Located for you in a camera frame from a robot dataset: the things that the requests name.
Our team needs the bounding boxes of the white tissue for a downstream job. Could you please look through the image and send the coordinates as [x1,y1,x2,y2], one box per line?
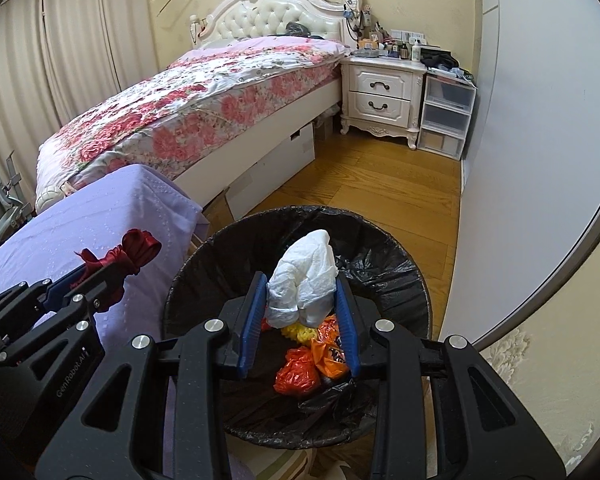
[264,230,338,330]

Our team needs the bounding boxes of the orange plastic wrapper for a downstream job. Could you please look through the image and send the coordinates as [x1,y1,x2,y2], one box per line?
[311,314,349,379]

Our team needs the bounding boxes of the dark red ribbon bundle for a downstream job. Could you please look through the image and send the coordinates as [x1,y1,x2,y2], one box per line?
[78,229,162,313]

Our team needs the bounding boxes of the black lined trash bin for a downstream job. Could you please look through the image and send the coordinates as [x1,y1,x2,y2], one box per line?
[160,204,434,451]

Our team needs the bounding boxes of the yellow foam net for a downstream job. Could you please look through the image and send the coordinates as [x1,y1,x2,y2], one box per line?
[280,322,318,347]

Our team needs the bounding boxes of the orange red plastic bag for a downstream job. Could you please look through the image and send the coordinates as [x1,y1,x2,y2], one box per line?
[274,347,321,396]

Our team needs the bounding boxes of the white under-bed storage box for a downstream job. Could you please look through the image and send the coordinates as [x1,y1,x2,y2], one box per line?
[226,124,315,220]

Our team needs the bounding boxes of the white two-drawer nightstand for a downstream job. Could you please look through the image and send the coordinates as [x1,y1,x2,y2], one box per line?
[340,56,426,150]

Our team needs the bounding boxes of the clear plastic drawer unit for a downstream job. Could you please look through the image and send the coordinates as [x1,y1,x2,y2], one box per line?
[417,70,477,160]

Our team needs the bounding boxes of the beige pleated curtain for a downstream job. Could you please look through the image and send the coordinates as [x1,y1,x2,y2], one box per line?
[0,0,158,200]

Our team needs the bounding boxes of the white bed with floral quilt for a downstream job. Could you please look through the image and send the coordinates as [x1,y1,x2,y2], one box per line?
[34,0,353,211]

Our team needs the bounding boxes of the nightstand clutter bottles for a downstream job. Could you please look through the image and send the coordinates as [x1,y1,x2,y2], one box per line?
[343,0,477,84]

